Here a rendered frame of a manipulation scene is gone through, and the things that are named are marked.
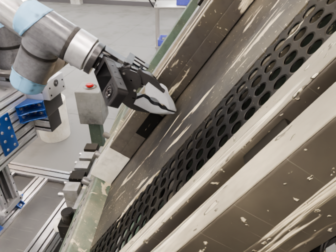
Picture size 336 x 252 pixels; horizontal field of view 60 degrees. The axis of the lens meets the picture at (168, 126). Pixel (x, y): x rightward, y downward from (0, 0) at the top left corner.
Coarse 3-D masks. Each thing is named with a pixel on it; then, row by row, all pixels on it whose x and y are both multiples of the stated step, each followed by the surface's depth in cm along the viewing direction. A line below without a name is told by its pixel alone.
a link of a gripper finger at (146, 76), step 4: (140, 68) 59; (140, 72) 59; (144, 72) 59; (148, 72) 60; (140, 76) 60; (144, 76) 60; (148, 76) 59; (152, 76) 60; (144, 80) 60; (148, 80) 60; (152, 80) 60; (156, 80) 60; (144, 84) 60; (152, 84) 60; (156, 84) 60; (160, 88) 61
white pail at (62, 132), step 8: (64, 96) 258; (64, 104) 255; (64, 112) 257; (64, 120) 259; (56, 128) 255; (64, 128) 262; (40, 136) 263; (48, 136) 258; (56, 136) 259; (64, 136) 265
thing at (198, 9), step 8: (200, 8) 97; (192, 16) 98; (184, 32) 101; (176, 40) 103; (168, 48) 109; (168, 56) 106; (160, 64) 108; (152, 72) 114; (144, 88) 114; (128, 112) 120
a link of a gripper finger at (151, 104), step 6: (138, 96) 63; (144, 96) 62; (138, 102) 63; (144, 102) 63; (150, 102) 63; (156, 102) 64; (144, 108) 64; (150, 108) 63; (156, 108) 63; (162, 108) 63
